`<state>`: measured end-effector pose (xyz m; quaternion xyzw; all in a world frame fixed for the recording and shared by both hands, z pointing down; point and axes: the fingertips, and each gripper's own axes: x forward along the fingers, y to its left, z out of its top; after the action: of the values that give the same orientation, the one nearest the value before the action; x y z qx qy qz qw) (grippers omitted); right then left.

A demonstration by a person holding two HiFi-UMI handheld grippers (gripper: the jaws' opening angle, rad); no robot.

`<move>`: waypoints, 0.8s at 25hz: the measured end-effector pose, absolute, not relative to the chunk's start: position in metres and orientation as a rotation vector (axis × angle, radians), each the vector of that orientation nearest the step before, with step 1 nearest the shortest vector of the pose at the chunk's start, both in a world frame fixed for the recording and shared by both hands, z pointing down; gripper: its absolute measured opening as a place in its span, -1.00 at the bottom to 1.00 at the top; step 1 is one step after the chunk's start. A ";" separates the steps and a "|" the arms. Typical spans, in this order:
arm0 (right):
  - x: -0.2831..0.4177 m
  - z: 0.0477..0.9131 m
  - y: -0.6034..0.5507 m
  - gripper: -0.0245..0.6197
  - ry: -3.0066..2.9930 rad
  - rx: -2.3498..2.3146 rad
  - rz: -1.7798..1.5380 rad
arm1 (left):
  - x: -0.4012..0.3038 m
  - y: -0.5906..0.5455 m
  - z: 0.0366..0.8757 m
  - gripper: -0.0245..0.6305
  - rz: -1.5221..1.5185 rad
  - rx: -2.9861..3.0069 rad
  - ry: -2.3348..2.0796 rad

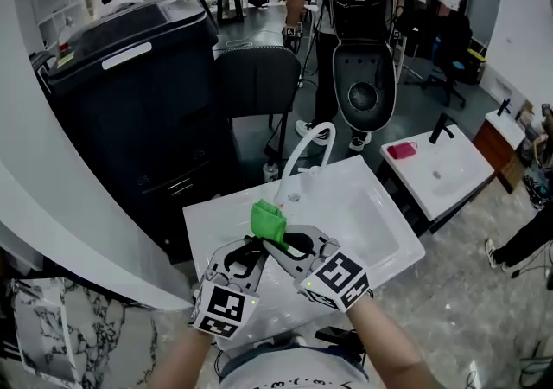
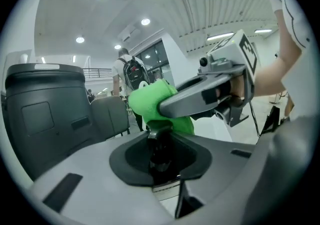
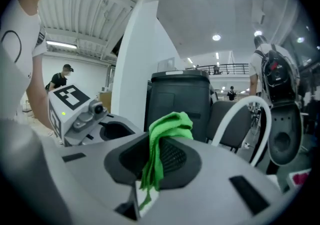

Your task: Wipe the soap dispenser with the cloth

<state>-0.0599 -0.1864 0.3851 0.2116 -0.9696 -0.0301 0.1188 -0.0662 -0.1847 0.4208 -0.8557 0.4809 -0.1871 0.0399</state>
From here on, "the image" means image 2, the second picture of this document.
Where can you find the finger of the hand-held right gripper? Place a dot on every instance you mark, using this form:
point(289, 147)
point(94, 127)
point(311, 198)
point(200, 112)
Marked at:
point(185, 105)
point(225, 75)

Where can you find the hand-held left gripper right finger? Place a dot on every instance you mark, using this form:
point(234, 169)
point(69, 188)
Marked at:
point(237, 181)

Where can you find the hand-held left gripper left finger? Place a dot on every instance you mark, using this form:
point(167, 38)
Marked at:
point(105, 194)

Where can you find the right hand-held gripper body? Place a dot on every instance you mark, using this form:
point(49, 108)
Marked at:
point(237, 51)

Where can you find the green cloth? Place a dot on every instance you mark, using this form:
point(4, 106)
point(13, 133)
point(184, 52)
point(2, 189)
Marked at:
point(150, 101)

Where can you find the person's right forearm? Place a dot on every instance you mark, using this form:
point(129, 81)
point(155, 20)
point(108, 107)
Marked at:
point(275, 74)

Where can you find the person's right hand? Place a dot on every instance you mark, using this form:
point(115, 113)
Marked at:
point(237, 86)

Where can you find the long ceiling light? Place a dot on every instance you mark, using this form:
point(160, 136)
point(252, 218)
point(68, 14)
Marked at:
point(220, 36)
point(263, 30)

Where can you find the black backpack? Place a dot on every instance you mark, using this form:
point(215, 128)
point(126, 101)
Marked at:
point(136, 72)

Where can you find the dark grey chair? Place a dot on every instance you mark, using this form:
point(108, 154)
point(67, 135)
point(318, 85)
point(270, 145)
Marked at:
point(110, 116)

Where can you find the round ceiling light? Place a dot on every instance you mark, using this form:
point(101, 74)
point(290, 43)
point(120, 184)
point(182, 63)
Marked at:
point(80, 39)
point(117, 46)
point(145, 21)

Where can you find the dark metal railing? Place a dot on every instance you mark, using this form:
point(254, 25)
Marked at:
point(97, 72)

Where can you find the large black printer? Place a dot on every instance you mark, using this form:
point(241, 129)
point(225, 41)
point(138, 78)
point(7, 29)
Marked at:
point(45, 109)

